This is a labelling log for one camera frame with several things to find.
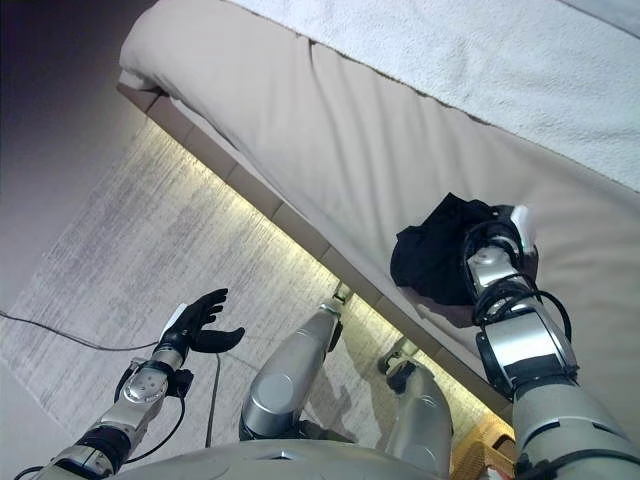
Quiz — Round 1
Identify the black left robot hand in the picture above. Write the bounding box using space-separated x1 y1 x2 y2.
158 288 246 354

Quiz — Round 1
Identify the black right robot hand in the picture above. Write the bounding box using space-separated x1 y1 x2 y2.
492 203 537 251

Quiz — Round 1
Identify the black garment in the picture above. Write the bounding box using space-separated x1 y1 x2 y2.
390 193 539 307

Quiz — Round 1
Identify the woven beige laundry basket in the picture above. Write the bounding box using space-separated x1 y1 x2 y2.
449 414 519 480

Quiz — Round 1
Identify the grey patterned rug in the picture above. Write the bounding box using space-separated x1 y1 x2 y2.
0 119 516 480

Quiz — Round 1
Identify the white cloth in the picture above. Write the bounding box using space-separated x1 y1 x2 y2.
115 82 516 431

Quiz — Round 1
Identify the silver robot torso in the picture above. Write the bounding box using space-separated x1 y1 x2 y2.
114 439 451 480

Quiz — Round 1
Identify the white textured blanket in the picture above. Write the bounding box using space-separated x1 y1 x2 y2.
224 0 640 194

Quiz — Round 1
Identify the thin floor cable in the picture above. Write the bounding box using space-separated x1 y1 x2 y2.
0 309 224 449

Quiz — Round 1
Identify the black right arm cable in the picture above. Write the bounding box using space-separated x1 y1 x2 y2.
462 222 574 361

